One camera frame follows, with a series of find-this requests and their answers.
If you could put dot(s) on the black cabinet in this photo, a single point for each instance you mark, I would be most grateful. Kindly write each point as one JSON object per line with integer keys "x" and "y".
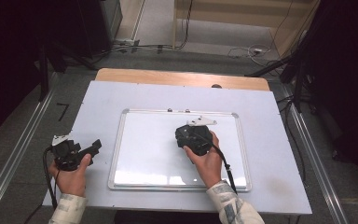
{"x": 99, "y": 25}

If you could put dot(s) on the black metal stand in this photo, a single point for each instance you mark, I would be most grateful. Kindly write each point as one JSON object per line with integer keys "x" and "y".
{"x": 297, "y": 81}
{"x": 44, "y": 74}

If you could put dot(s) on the person's left hand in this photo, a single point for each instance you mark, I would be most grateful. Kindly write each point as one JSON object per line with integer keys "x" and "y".
{"x": 71, "y": 182}

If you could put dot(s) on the person's right hand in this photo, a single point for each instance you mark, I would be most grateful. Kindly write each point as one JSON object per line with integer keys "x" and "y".
{"x": 209, "y": 168}

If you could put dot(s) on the person's dark lap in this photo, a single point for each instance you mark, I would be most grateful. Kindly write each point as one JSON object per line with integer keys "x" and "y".
{"x": 167, "y": 218}

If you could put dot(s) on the aluminium floor rail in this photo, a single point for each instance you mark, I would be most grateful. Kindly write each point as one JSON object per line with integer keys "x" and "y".
{"x": 320, "y": 174}
{"x": 15, "y": 155}

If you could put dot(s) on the white whiteboard with metal frame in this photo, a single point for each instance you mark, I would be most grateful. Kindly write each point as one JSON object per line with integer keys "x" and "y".
{"x": 149, "y": 149}

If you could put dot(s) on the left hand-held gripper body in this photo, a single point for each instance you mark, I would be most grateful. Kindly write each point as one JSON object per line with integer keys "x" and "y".
{"x": 66, "y": 155}

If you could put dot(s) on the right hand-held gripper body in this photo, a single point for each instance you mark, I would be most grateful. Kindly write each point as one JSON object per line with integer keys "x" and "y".
{"x": 199, "y": 140}

